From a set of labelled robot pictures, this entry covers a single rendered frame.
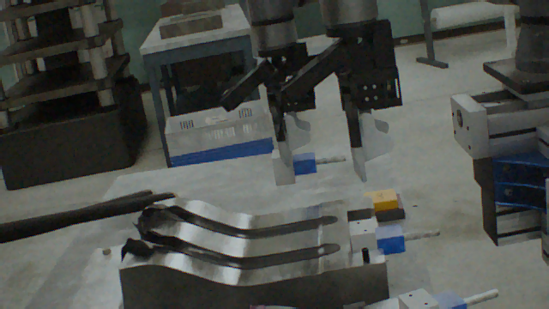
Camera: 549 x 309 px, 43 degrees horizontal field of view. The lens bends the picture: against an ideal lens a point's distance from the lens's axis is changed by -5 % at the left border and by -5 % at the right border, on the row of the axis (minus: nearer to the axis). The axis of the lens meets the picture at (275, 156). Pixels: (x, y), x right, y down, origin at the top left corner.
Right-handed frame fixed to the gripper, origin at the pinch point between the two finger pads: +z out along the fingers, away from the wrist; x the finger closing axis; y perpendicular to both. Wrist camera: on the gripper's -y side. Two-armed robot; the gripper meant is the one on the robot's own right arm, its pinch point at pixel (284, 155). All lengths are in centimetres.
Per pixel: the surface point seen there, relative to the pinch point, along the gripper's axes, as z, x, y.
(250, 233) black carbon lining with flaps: 6.8, -17.1, -6.2
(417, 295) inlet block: 6.8, -45.4, 17.4
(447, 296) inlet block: 8, -45, 21
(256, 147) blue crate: 77, 274, -38
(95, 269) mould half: 8.8, -19.3, -33.2
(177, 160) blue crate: 76, 267, -84
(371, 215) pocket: 7.2, -15.9, 13.6
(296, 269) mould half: 6.3, -33.9, 1.8
